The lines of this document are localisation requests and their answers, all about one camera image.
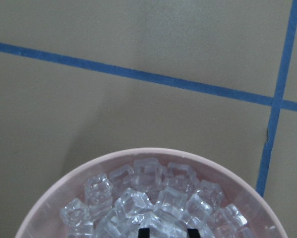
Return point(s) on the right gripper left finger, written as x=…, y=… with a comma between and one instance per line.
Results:
x=144, y=233

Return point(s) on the pink bowl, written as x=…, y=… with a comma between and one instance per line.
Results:
x=43, y=220

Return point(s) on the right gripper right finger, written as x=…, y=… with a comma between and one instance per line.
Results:
x=193, y=233

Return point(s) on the clear ice cubes pile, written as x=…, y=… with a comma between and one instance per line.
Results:
x=145, y=194

